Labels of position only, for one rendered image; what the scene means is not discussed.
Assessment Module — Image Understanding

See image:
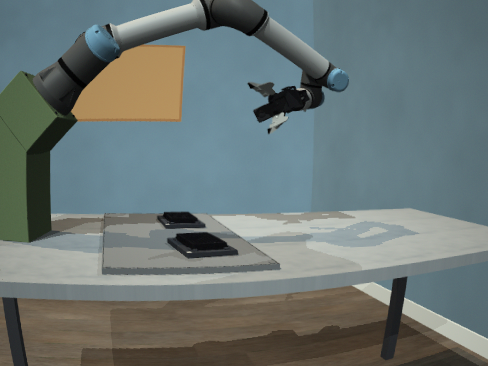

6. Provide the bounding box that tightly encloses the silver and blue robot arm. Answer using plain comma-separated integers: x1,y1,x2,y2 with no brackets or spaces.
33,0,349,115

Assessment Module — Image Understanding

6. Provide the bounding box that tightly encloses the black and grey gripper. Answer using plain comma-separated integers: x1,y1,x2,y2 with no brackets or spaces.
247,82,310,134

